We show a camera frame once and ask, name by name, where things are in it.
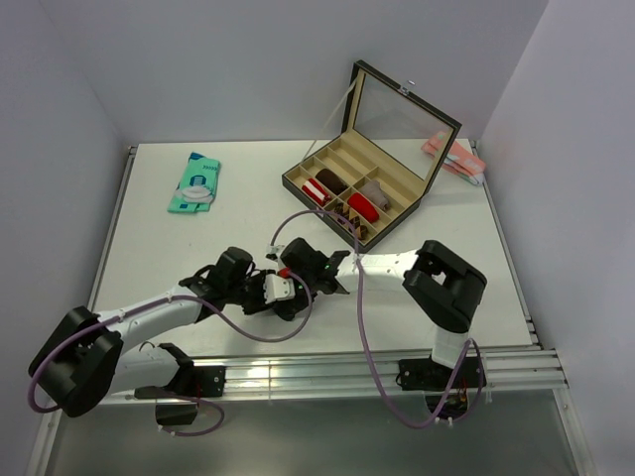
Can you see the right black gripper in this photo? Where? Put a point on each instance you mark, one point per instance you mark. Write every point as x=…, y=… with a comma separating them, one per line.
x=293, y=271

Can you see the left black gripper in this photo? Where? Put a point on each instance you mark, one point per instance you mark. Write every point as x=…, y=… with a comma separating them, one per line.
x=261, y=305

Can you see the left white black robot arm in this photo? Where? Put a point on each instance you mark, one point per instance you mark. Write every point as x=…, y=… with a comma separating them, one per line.
x=91, y=355

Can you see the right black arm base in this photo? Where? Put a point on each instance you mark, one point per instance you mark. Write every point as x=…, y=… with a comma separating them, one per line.
x=429, y=377

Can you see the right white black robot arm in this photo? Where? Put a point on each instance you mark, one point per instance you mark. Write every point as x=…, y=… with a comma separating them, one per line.
x=445, y=287

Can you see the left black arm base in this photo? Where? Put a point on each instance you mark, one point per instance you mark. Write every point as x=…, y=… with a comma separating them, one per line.
x=189, y=388

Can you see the brown argyle rolled sock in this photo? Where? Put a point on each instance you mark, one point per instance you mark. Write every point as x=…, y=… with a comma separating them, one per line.
x=350, y=220

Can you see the red white striped rolled sock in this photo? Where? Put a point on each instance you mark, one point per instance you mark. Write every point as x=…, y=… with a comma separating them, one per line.
x=316, y=192

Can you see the grey rolled sock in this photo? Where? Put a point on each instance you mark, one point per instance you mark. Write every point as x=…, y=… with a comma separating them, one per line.
x=373, y=192

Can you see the mint green sock pair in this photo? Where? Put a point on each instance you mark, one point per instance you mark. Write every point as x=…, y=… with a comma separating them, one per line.
x=197, y=187

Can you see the black compartment storage box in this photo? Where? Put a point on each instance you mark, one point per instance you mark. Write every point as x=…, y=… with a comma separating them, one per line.
x=384, y=125

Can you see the pink sock pair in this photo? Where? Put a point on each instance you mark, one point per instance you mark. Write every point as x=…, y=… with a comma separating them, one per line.
x=458, y=161

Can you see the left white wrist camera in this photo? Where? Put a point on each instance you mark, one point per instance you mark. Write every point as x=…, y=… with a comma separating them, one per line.
x=277, y=288

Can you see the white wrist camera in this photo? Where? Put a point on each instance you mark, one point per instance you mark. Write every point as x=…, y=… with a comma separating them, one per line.
x=273, y=252
x=277, y=288

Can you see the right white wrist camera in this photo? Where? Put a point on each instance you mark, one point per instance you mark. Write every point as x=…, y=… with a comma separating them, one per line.
x=273, y=252

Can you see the aluminium frame rail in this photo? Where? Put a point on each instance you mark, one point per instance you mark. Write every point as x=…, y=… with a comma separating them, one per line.
x=329, y=376

